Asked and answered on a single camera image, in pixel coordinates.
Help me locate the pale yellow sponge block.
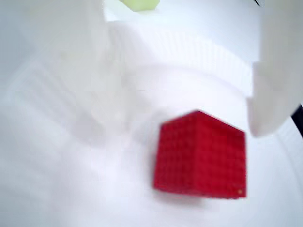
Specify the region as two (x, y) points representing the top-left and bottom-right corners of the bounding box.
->
(119, 0), (159, 12)

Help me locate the red cube block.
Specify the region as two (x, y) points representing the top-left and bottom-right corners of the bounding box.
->
(152, 110), (247, 199)

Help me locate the white round plate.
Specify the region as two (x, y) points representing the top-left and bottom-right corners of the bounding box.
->
(0, 20), (303, 227)

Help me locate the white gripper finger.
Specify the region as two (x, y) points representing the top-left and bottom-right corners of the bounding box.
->
(247, 0), (303, 138)
(0, 0), (130, 142)

